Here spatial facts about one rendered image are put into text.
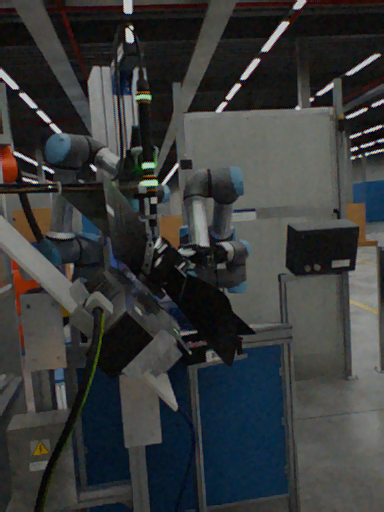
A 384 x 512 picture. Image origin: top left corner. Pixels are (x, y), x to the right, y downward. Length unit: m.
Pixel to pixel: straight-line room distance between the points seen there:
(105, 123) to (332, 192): 1.87
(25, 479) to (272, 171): 2.63
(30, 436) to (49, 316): 0.29
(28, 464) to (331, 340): 2.75
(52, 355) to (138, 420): 0.29
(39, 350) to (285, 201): 2.46
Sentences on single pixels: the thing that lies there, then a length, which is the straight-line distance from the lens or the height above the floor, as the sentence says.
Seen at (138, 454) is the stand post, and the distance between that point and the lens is 1.40.
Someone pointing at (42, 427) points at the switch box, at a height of 0.84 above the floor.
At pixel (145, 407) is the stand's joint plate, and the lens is 1.32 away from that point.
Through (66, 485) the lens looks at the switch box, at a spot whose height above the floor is 0.68.
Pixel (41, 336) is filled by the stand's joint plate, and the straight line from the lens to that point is 1.27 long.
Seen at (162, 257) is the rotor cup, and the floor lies 1.21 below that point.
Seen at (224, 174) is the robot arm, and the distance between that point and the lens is 1.82.
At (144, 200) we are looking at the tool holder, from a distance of 1.37.
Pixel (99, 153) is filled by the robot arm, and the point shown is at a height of 1.59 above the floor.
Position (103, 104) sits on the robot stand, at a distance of 2.32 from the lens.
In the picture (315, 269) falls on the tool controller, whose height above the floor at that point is 1.07.
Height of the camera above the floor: 1.33
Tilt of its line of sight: 6 degrees down
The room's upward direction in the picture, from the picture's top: 4 degrees counter-clockwise
